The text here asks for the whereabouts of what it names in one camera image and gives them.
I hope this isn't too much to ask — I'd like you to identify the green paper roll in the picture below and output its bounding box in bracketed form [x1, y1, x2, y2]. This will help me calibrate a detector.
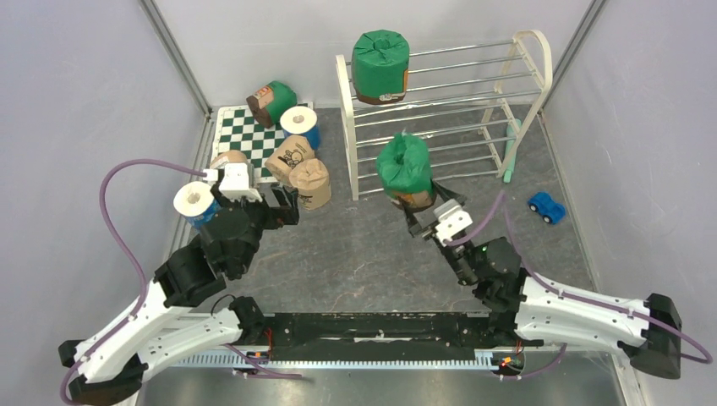
[375, 132, 436, 212]

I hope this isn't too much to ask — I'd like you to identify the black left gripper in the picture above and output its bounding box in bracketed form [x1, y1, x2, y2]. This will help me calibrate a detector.
[214, 183, 301, 275]

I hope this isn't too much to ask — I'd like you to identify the blue white roll front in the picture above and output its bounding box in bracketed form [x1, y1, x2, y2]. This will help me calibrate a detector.
[172, 181, 221, 230]

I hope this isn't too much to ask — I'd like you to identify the green brown roll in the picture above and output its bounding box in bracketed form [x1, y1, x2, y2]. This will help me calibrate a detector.
[246, 80, 298, 128]

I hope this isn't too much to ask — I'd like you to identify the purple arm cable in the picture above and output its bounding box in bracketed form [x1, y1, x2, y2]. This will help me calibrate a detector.
[60, 158, 210, 404]
[447, 190, 714, 365]

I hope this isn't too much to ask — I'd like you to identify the blue white roll rear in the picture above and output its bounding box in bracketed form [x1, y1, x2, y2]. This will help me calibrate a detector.
[280, 106, 321, 150]

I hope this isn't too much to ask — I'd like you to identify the cream metal shelf rack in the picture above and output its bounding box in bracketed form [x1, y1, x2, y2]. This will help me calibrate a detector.
[335, 30, 554, 200]

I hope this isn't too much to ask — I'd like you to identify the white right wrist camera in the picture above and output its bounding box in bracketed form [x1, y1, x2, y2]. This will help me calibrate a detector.
[433, 199, 473, 246]

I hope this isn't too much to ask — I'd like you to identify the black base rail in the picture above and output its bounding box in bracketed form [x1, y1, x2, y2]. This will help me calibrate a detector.
[167, 310, 545, 374]

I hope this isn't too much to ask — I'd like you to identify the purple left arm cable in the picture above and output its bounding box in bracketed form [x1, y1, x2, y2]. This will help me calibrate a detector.
[60, 158, 210, 404]

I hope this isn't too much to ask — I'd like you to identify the green white chessboard mat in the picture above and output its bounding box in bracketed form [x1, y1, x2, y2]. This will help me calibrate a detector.
[211, 103, 313, 184]

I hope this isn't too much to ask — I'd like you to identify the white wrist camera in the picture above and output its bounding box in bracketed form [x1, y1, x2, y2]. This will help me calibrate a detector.
[203, 162, 263, 204]
[433, 199, 473, 246]

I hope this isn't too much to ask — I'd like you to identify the brown roll with label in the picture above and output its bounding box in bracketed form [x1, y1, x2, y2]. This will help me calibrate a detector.
[209, 150, 249, 169]

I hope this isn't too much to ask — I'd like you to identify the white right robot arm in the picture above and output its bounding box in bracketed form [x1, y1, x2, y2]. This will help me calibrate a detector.
[393, 182, 682, 380]

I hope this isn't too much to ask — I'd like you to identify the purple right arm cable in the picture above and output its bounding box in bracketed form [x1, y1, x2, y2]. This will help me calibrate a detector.
[447, 190, 714, 365]

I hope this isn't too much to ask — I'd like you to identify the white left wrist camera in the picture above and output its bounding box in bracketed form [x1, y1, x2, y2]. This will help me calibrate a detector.
[203, 162, 263, 204]

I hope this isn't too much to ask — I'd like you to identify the brown paper roll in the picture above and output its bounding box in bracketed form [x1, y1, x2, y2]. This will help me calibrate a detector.
[289, 158, 331, 210]

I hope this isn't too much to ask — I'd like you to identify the green roll on shelf left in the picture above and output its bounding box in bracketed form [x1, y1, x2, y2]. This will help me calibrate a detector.
[351, 30, 410, 105]

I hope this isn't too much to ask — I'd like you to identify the blue white roll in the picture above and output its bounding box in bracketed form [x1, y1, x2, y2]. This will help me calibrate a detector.
[172, 181, 221, 230]
[280, 106, 321, 150]

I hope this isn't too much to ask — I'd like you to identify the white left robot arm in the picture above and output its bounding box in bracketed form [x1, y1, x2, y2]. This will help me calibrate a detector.
[58, 184, 299, 405]

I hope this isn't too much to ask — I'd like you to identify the brown roll with cartoon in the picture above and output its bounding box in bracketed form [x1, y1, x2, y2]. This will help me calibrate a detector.
[265, 134, 315, 184]

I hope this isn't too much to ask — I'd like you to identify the blue toy car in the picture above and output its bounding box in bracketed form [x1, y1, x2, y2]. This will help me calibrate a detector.
[527, 191, 566, 224]

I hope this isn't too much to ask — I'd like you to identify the mint green stick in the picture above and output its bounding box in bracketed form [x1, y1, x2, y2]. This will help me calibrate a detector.
[502, 118, 523, 185]

